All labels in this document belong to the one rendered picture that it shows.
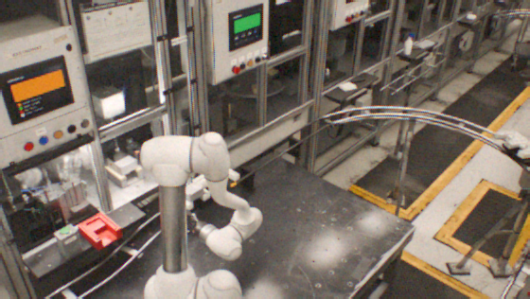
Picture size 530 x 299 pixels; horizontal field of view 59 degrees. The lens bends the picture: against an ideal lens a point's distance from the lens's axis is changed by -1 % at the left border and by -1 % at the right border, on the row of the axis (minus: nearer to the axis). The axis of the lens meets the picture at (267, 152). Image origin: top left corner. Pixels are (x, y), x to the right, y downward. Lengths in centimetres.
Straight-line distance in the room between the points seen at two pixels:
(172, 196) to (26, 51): 73
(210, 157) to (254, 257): 84
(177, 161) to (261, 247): 89
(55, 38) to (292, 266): 145
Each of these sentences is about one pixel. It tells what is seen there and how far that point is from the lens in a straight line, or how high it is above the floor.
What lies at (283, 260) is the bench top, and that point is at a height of 68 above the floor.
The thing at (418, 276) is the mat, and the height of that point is 1.
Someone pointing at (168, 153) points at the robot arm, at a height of 147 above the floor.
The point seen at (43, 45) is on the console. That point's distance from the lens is 190.
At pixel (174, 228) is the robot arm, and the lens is 185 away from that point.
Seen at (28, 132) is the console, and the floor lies 147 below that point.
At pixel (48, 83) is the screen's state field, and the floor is 165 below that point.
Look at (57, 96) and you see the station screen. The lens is 196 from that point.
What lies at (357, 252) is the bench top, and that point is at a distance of 248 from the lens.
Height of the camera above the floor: 242
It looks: 34 degrees down
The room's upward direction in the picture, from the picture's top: 2 degrees clockwise
